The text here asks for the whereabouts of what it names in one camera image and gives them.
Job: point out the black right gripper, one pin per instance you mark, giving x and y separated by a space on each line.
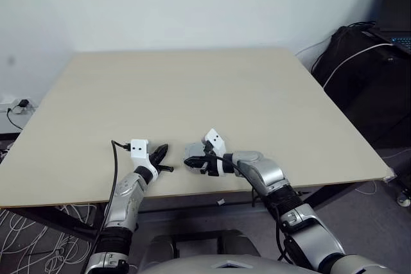
212 165

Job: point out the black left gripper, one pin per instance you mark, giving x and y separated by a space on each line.
155 162

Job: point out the motor housing with copper windings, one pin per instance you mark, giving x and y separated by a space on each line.
192 169

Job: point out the grey motor lid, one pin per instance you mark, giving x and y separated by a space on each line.
194 149

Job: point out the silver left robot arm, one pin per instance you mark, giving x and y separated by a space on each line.
128 197

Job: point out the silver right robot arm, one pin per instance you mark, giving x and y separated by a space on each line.
266 174

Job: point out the small white clip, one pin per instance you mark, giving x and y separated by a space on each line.
221 202

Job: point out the dark grey rounded shape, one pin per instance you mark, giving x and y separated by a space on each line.
162 246
239 243

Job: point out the silver robot torso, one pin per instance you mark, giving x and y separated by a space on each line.
221 264

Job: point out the black power adapter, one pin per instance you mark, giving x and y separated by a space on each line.
22 104

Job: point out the white power strip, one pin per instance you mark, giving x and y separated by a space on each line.
8 105

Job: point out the black bag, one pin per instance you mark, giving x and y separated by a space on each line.
369 88

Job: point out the clear tape on table corner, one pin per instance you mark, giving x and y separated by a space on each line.
390 176

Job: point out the grey caster wheel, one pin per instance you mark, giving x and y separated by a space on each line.
404 201

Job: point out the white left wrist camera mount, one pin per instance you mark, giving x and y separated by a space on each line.
139 150

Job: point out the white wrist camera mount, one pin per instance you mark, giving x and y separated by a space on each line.
216 140
139 150

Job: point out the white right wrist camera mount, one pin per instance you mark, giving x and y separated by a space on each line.
216 140

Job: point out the black table frame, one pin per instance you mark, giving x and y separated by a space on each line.
48 222

